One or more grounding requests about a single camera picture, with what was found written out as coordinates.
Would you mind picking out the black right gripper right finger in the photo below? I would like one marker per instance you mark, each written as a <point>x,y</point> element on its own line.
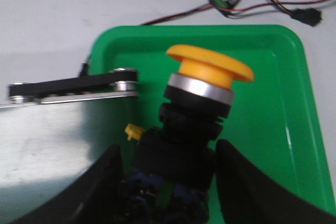
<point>247,195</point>

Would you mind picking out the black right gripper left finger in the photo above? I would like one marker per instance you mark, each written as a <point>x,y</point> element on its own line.
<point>92,198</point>

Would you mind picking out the yellow mushroom push button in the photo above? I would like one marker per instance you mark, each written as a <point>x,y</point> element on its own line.
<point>173,167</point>

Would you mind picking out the green plastic tray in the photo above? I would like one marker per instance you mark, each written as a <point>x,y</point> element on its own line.
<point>273,121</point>

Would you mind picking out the black drive belt with pulleys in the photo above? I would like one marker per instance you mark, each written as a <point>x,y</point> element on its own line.
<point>118,83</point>

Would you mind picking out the aluminium conveyor frame rail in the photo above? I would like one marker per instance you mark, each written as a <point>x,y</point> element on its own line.
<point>46,147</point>

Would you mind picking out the black wire connector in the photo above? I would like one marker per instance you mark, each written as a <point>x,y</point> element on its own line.
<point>310,16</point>

